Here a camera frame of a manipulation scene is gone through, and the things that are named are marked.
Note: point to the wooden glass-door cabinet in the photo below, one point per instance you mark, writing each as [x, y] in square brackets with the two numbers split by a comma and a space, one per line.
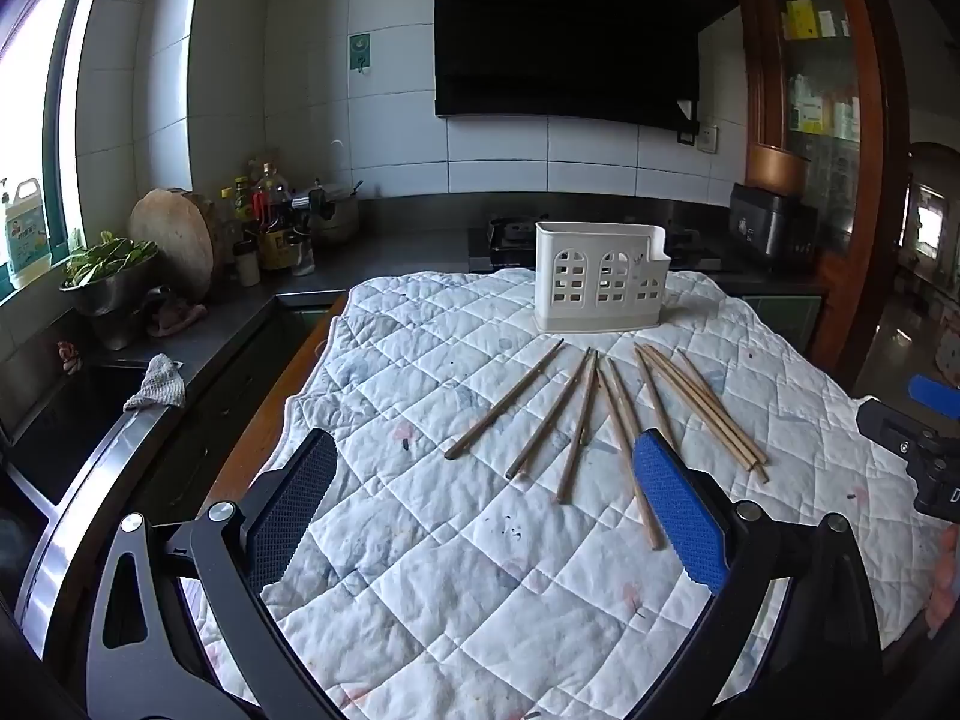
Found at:
[826, 81]

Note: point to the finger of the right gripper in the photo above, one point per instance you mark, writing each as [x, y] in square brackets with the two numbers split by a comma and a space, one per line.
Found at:
[939, 397]
[897, 432]

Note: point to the steel pot with handle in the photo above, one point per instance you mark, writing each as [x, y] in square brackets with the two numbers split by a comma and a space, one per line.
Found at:
[329, 211]

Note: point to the green wall hook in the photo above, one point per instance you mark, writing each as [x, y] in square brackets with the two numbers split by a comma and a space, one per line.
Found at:
[359, 52]

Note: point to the black range hood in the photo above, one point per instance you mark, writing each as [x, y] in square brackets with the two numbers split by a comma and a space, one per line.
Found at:
[628, 61]

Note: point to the white quilted cloth mat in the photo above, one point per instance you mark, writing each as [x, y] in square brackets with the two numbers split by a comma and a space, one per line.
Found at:
[434, 588]

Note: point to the copper coloured pot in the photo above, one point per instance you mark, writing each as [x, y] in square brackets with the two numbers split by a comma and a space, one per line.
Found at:
[776, 170]

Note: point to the steel bowl of greens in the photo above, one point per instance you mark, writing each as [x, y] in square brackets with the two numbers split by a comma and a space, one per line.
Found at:
[99, 278]

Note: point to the grey dish rag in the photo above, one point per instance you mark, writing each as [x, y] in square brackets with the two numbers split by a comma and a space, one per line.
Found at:
[162, 385]

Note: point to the wooden chopstick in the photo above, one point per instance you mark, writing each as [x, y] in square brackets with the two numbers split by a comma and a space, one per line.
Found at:
[652, 391]
[654, 536]
[630, 420]
[497, 409]
[703, 409]
[563, 493]
[555, 410]
[699, 382]

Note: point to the detergent jug with label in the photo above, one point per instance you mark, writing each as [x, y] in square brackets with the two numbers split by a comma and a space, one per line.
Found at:
[24, 228]

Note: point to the green cabinet door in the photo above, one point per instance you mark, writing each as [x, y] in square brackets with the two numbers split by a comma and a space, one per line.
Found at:
[793, 316]

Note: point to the black gas stove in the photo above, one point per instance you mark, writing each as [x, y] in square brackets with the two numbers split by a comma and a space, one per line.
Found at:
[509, 241]

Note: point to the black kitchen sink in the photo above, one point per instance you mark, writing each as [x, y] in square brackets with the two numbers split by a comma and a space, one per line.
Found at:
[57, 442]

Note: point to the round wooden cutting board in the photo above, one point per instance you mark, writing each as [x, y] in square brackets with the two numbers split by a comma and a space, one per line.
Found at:
[182, 225]

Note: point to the person's right hand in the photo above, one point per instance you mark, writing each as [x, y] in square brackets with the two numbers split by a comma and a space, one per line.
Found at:
[943, 596]

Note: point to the yellow-capped oil bottle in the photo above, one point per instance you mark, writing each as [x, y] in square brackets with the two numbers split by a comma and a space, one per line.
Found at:
[235, 207]

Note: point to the white plastic utensil holder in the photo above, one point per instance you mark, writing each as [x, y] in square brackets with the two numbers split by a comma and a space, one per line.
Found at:
[598, 277]

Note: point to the white seasoning jar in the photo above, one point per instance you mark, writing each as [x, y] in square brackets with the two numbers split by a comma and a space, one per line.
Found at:
[247, 262]

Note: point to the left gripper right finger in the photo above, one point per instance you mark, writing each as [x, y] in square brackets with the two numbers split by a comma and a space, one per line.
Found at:
[736, 559]

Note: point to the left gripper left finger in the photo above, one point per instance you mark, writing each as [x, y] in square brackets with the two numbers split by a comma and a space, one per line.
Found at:
[237, 548]

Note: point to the white wall socket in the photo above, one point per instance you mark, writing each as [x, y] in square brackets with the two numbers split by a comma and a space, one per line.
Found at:
[707, 139]

